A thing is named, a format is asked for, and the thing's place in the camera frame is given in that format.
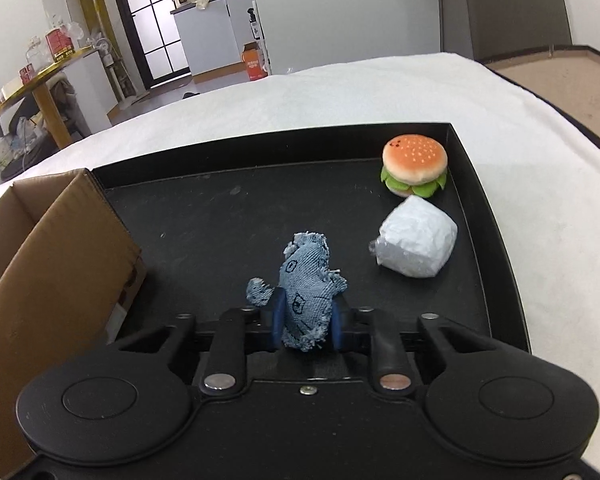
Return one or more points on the black framed glass door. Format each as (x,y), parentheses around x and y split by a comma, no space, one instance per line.
(154,40)

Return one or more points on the white kitchen cabinet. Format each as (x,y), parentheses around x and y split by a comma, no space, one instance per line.
(213,39)

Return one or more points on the black rectangular tray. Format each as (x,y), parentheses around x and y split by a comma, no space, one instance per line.
(210,216)

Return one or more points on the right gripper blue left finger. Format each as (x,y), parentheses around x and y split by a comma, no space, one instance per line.
(239,333)

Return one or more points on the orange cardboard box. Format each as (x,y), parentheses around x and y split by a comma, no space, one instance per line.
(253,61)

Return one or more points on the denim fabric toy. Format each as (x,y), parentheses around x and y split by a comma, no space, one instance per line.
(310,286)

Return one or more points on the brown cardboard box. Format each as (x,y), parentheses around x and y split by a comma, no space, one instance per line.
(69,272)

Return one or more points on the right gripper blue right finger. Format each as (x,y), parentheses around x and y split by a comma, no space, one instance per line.
(372,333)

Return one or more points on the grey upholstered headboard panel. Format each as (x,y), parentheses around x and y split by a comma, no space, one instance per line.
(485,29)

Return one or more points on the yellow round side table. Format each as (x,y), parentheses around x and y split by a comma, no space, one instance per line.
(42,96)

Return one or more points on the white tissue pack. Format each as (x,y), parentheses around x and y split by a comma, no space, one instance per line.
(415,240)

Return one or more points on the plush hamburger toy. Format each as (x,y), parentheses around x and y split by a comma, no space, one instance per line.
(413,164)

